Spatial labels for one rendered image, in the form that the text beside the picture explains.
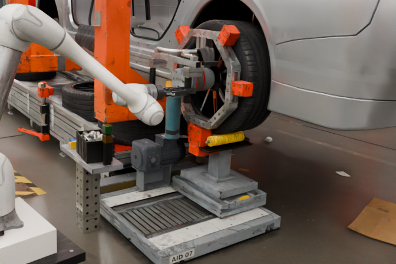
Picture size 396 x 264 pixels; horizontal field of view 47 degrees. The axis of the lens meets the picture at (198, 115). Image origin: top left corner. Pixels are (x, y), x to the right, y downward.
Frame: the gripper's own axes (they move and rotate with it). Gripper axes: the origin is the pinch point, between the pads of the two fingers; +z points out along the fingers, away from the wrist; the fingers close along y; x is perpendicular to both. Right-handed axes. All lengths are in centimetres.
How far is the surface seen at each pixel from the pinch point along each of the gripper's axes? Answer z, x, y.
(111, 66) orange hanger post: -13, 4, -60
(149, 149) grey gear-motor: 3, -44, -39
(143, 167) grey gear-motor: 0, -56, -41
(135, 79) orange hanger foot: 5, -6, -62
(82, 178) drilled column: -44, -51, -31
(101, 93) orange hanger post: -17, -14, -66
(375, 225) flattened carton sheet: 111, -82, 52
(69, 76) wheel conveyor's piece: 73, -53, -344
